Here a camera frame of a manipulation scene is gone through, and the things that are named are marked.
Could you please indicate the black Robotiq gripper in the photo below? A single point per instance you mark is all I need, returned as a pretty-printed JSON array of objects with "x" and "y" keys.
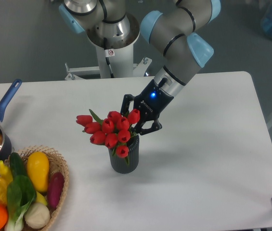
[{"x": 150, "y": 102}]

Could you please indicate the red tulip bouquet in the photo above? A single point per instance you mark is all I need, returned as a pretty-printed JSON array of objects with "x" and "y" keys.
[{"x": 116, "y": 132}]

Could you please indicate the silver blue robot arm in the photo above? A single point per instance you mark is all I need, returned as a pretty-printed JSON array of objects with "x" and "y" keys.
[{"x": 173, "y": 35}]

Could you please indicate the dark grey ribbed vase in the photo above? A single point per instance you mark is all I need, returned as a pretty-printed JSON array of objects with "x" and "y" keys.
[{"x": 127, "y": 164}]

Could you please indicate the purple eggplant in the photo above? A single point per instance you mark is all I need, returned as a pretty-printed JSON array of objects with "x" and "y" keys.
[{"x": 55, "y": 189}]

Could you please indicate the yellow squash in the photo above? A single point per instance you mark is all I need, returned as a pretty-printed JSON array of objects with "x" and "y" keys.
[{"x": 38, "y": 171}]

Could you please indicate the yellow banana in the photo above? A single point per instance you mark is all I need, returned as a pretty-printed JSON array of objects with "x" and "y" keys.
[{"x": 40, "y": 199}]

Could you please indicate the dark green cucumber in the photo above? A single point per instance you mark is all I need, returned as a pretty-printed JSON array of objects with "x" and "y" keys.
[{"x": 17, "y": 166}]

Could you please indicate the green bok choy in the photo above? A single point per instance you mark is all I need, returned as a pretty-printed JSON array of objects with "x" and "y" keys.
[{"x": 20, "y": 195}]

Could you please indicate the beige garlic bulb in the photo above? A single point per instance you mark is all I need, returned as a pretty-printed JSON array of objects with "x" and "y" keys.
[{"x": 37, "y": 216}]

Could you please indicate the small yellow pepper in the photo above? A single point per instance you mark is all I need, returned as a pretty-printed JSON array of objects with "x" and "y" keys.
[{"x": 5, "y": 172}]

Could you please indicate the white metal base frame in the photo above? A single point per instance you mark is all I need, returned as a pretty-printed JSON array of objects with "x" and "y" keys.
[{"x": 139, "y": 70}]

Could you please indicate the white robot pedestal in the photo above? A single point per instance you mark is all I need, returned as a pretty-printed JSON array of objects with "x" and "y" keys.
[{"x": 114, "y": 44}]

